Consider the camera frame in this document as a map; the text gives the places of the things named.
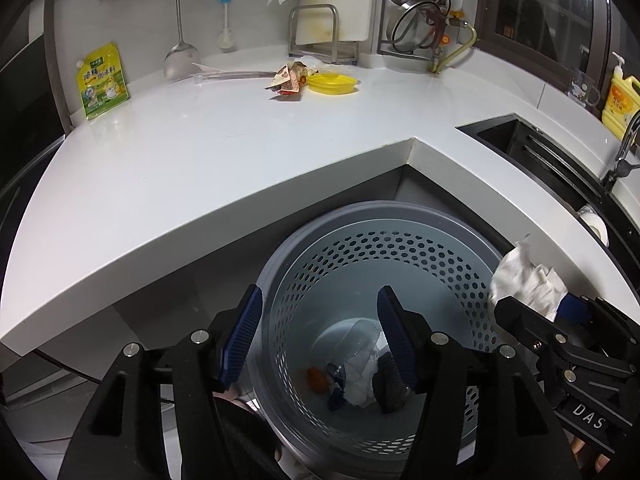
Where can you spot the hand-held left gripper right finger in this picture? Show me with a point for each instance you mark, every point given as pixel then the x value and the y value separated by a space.
pixel 395 330

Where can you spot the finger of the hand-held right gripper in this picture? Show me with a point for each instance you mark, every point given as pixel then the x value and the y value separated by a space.
pixel 575 307
pixel 525 320

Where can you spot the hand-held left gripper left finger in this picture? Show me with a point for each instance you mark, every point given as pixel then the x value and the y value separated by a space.
pixel 242 330

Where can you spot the clear plastic cup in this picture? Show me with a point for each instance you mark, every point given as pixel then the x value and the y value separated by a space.
pixel 357 342

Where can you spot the stained white paper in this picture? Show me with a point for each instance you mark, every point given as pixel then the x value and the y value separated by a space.
pixel 520 280

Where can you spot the white tissue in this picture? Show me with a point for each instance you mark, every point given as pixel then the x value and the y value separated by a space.
pixel 362 380

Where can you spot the dark grey cloth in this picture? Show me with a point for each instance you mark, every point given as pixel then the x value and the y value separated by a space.
pixel 390 392

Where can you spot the grey perforated waste bin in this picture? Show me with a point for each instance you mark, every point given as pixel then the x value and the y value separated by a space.
pixel 350 260

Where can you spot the orange fruit peel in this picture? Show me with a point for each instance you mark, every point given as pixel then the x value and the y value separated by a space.
pixel 316 379

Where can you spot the blue plastic piece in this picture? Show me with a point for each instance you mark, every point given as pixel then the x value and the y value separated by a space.
pixel 335 395

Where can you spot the person's right hand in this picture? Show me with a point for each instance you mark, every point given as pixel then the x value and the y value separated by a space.
pixel 587 460

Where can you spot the pile of white dishes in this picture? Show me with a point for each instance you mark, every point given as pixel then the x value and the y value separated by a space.
pixel 595 225

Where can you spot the black kitchen sink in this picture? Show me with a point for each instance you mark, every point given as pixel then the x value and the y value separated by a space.
pixel 550 160

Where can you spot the metal faucet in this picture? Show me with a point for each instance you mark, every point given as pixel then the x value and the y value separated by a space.
pixel 622 155

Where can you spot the yellow dish soap bottle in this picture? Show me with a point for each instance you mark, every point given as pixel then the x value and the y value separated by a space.
pixel 620 95

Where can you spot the printed glass cup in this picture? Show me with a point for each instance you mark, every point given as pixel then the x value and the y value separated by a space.
pixel 582 90

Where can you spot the brown snack wrapper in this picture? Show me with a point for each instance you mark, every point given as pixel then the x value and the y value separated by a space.
pixel 286 80

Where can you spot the clear plastic sleeve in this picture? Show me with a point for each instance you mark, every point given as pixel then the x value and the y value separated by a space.
pixel 230 76

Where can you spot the yellow plastic lid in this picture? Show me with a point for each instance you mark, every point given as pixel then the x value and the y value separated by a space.
pixel 332 82

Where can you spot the clear plastic bag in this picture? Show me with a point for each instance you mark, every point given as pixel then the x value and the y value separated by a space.
pixel 312 62

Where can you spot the yellow seasoning pouch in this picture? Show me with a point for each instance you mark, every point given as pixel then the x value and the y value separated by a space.
pixel 102 82

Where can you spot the metal spatula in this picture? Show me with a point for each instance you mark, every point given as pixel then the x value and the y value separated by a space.
pixel 180 40

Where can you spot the metal dish rack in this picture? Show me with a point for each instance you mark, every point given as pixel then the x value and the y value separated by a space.
pixel 407 30

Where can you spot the glass pot lid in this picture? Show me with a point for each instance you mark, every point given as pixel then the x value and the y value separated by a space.
pixel 415 25

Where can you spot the metal cutting board stand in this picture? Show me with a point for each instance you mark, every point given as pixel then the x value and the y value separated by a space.
pixel 320 32

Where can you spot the blue white bottle brush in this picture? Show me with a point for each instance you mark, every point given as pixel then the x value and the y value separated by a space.
pixel 226 15

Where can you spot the white cutting board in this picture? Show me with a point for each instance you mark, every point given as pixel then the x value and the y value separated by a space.
pixel 337 0

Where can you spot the dark window frame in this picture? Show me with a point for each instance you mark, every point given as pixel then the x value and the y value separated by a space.
pixel 540 5

